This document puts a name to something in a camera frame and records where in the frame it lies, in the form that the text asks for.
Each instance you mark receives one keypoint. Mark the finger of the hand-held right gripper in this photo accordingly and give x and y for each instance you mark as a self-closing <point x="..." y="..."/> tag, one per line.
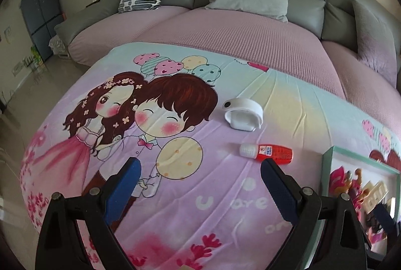
<point x="385" y="218"/>

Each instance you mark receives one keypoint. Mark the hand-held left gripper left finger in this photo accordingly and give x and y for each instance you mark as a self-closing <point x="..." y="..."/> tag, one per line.
<point x="122" y="191"/>

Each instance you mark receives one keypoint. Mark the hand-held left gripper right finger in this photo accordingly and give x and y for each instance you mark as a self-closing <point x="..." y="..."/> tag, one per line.
<point x="278" y="188"/>

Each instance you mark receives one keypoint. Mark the pink doll toy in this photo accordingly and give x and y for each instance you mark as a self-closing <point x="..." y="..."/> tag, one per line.
<point x="343" y="185"/>

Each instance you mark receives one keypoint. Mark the teal white tray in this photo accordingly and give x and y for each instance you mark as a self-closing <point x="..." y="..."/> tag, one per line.
<point x="344" y="155"/>

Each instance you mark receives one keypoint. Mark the red glue bottle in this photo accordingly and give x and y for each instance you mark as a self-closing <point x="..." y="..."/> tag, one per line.
<point x="275" y="154"/>

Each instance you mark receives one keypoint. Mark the printed cartoon blanket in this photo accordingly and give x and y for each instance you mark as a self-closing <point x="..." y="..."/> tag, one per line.
<point x="219" y="194"/>

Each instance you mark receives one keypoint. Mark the white lace basket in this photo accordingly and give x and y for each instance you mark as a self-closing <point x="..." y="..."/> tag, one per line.
<point x="58" y="46"/>

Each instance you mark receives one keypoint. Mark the purple sofa cover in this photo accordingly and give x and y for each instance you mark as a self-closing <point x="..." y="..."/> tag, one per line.
<point x="235" y="35"/>

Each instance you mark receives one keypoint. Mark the grey purple cushion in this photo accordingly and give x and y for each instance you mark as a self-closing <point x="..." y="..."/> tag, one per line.
<point x="376" y="38"/>

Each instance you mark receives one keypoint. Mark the dark blue cabinet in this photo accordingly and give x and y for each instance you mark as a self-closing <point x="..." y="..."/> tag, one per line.
<point x="40" y="19"/>

